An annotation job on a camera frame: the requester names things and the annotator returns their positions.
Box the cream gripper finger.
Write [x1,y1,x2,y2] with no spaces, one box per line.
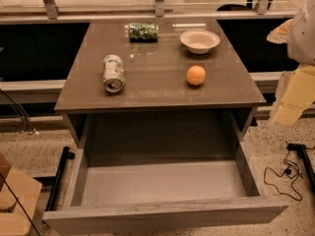
[273,65,315,127]

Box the white green 7up can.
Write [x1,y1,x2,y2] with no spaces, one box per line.
[102,54,125,93]

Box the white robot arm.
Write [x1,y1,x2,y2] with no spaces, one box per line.
[267,0,315,127]

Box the grey cabinet with glossy top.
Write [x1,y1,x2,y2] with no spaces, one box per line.
[53,18,267,149]

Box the open grey top drawer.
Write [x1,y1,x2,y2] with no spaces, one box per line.
[43,110,287,235]

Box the black bar at right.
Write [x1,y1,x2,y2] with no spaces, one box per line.
[286,143,315,193]

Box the orange fruit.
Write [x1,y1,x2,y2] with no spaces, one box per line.
[186,66,206,86]

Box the white bowl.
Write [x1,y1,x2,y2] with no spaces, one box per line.
[180,29,221,54]

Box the green crumpled chip bag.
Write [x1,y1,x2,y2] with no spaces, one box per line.
[128,23,158,41]

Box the black bar on floor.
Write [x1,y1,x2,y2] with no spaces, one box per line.
[45,147,75,211]

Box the cardboard box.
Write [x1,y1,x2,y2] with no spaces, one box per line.
[0,154,41,236]

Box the black cable on floor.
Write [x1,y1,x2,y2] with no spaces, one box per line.
[263,149,304,203]

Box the black cable at left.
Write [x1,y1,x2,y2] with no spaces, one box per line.
[0,88,39,136]

